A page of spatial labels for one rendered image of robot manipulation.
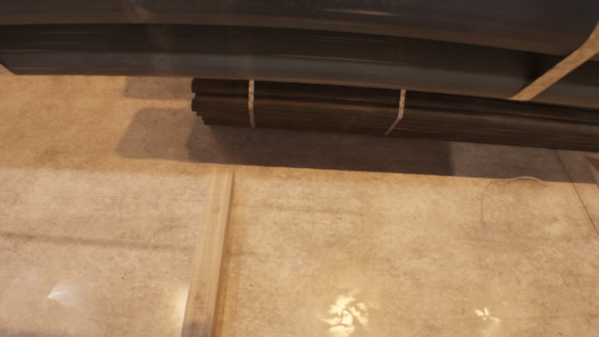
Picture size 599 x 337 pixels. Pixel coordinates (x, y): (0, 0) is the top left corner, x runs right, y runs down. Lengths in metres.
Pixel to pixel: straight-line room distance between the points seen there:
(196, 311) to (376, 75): 1.05
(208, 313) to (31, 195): 1.02
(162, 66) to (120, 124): 1.64
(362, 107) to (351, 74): 1.24
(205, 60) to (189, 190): 1.30
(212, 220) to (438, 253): 0.91
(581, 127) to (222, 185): 1.72
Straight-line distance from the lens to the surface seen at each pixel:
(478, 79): 0.69
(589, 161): 2.67
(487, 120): 2.07
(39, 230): 1.95
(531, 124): 2.18
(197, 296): 1.49
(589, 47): 0.64
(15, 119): 2.56
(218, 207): 1.69
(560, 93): 0.77
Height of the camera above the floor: 1.42
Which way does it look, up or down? 47 degrees down
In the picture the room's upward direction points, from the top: 6 degrees clockwise
